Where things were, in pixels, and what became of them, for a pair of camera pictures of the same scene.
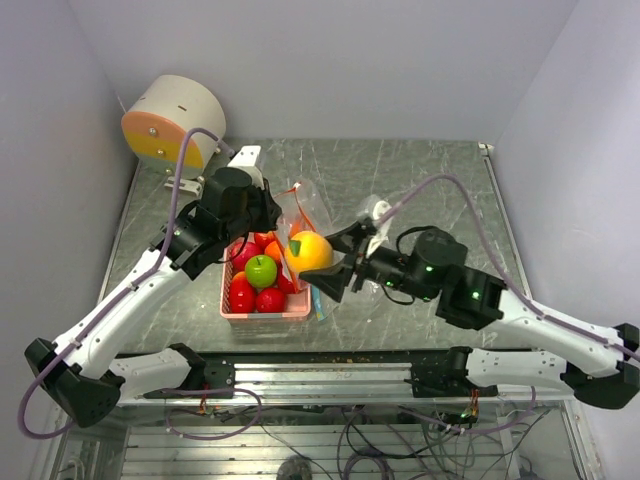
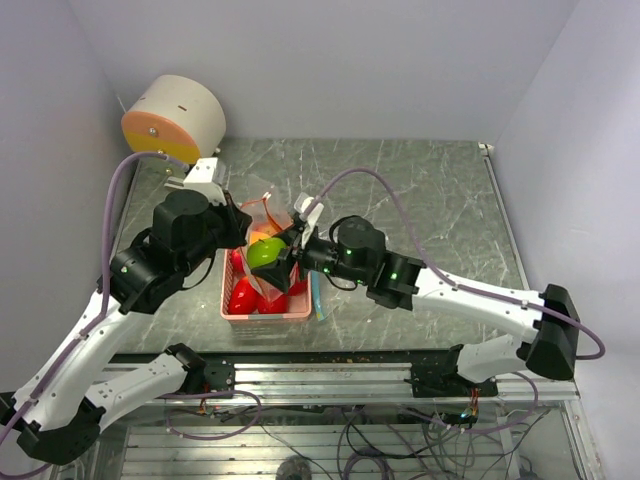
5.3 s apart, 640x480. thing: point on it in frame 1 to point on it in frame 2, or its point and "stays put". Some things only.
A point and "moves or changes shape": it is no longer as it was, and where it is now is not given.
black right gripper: x=335 y=281 to x=278 y=271
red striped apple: x=263 y=239 to x=299 y=288
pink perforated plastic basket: x=295 y=306 stays put
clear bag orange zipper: x=304 y=219 moves or changes shape
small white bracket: x=189 y=186 stays put
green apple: x=261 y=271 moves or changes shape
